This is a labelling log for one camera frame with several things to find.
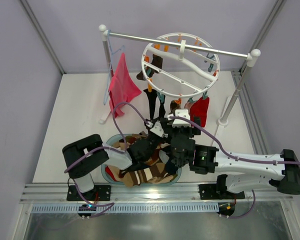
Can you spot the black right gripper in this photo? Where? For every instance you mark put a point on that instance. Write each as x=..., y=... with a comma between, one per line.
x=181, y=130

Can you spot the tan argyle sock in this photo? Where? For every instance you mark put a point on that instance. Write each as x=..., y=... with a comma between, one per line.
x=174, y=105

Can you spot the black sock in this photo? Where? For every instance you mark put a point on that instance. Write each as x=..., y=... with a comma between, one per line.
x=162, y=99
x=151, y=96

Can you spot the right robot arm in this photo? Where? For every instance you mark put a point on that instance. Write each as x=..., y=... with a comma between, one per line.
x=281, y=171

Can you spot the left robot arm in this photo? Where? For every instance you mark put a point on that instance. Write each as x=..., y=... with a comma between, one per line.
x=85, y=155

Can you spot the white round sock hanger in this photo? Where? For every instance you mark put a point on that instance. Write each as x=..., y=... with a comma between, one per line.
x=181, y=71

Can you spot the pink sock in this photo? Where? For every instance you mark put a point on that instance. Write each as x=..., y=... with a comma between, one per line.
x=188, y=105

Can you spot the red sock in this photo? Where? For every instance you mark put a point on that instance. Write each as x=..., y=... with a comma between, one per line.
x=200, y=110

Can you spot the navy sock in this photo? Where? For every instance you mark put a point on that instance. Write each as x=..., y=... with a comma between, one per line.
x=167, y=159

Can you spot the brown striped sock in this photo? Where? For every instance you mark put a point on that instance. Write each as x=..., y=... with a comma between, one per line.
x=155, y=174

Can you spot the white clothes rack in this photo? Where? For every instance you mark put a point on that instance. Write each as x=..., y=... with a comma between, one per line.
x=174, y=46

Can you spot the teal laundry basket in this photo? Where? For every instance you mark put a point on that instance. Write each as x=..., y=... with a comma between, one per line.
x=114, y=175

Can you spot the pink cloth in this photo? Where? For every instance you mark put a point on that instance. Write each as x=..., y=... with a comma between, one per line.
x=121, y=88

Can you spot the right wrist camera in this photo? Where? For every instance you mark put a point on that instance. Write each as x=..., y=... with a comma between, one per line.
x=178, y=118

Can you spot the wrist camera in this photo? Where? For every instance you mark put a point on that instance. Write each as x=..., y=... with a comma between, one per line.
x=158, y=130
x=178, y=118

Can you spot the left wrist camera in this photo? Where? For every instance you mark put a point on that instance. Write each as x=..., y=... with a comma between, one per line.
x=158, y=130

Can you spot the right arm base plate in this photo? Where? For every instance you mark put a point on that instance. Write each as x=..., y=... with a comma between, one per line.
x=209, y=192

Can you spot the aluminium rail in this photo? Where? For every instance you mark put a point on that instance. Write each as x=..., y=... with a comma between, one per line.
x=44, y=193

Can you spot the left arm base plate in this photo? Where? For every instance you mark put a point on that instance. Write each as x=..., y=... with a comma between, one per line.
x=98, y=193

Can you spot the blue wire hanger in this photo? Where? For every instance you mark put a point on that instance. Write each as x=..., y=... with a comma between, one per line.
x=109, y=53

